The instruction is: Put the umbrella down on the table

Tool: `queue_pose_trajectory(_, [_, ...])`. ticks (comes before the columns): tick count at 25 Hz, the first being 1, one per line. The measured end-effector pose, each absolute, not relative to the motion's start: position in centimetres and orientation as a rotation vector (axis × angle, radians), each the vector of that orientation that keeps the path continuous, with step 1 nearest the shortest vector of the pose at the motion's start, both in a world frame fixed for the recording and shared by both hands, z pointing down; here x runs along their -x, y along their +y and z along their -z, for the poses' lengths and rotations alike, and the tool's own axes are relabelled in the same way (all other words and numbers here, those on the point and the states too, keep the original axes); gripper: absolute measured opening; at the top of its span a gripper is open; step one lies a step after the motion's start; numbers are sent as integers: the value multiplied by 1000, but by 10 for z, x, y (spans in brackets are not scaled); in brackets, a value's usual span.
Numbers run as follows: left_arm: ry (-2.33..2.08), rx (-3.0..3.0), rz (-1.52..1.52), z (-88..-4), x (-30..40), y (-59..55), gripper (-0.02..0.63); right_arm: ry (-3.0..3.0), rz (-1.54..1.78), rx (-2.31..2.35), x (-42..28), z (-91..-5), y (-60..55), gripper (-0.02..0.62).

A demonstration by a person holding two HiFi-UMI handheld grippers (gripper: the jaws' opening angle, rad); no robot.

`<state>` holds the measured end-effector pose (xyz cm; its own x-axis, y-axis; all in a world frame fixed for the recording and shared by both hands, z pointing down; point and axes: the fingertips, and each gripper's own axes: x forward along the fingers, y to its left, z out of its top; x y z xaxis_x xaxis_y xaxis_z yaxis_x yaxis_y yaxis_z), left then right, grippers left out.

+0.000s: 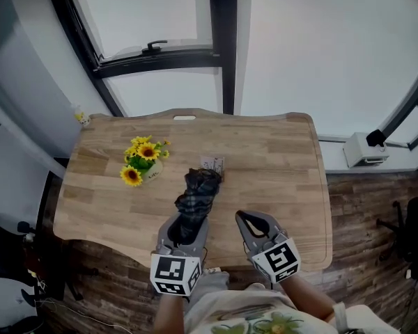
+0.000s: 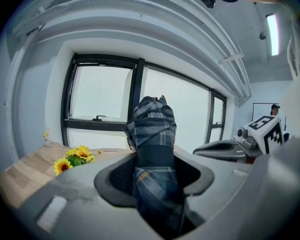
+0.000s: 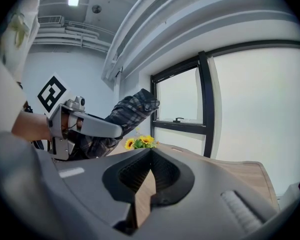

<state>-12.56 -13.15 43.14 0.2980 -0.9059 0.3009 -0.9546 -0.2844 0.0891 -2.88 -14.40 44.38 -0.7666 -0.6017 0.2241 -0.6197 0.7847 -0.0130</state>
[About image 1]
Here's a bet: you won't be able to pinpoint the dark plaid cloth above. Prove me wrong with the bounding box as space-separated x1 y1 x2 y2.
174 167 224 245

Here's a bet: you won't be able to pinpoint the black window handle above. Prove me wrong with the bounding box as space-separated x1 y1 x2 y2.
141 39 169 54

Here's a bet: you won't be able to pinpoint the person's right forearm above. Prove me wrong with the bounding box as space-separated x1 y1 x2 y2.
281 275 337 330

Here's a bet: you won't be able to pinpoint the white box device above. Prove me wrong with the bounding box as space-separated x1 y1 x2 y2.
341 132 390 169

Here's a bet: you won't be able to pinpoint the grey trousers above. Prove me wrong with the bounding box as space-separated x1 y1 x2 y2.
187 269 231 304

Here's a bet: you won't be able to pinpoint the small yellow white bottle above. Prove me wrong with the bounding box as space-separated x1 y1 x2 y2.
74 103 91 127

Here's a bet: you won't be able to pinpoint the white printed shirt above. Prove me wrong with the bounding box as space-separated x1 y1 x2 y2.
183 282 394 334

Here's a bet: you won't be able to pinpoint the black office chair with headrest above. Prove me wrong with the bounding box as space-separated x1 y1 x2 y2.
0 214 84 302

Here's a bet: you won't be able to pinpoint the black curved window frame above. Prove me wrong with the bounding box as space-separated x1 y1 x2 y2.
381 47 418 151

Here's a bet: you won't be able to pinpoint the person's left forearm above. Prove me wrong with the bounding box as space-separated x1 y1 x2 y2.
153 292 186 334

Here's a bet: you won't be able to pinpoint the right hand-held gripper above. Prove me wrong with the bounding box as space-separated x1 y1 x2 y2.
234 209 302 285

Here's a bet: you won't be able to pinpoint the sunflower plant in white pot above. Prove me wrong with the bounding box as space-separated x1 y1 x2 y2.
119 134 171 188

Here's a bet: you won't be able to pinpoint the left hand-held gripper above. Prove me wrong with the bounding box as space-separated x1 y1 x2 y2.
149 212 210 297

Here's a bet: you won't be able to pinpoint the small black device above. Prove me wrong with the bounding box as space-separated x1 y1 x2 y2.
365 129 387 148

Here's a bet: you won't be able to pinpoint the wooden table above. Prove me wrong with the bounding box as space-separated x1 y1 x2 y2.
52 108 334 273

